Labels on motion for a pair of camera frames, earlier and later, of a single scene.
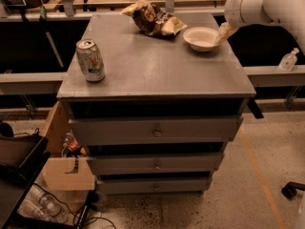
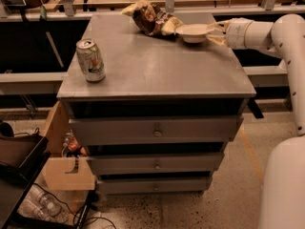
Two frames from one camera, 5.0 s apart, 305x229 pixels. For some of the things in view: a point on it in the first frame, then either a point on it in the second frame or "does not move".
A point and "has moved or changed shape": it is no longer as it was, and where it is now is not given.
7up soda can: x=91 y=60 does not move
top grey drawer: x=157 y=131 does not move
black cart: x=22 y=159 does not move
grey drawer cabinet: x=157 y=113 does not move
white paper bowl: x=201 y=38 has moved or changed shape
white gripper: x=233 y=10 → x=236 y=32
